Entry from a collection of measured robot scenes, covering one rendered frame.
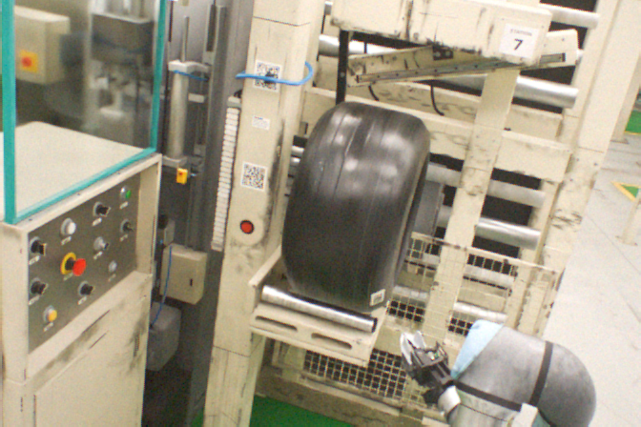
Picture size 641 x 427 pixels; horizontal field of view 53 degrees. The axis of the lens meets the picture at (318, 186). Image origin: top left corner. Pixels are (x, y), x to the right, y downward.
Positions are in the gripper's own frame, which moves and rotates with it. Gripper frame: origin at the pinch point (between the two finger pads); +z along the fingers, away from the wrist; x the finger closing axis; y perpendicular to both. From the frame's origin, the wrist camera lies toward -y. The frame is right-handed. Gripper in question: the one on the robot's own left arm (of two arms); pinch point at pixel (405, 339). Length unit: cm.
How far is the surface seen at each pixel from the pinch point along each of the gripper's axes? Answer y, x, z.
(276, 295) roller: -5.7, 22.3, 35.5
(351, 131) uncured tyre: 40, -5, 36
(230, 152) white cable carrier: 29, 22, 61
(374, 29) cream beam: 52, -28, 65
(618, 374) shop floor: -169, -153, 54
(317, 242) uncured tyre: 21.0, 12.4, 21.6
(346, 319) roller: -10.0, 7.0, 21.4
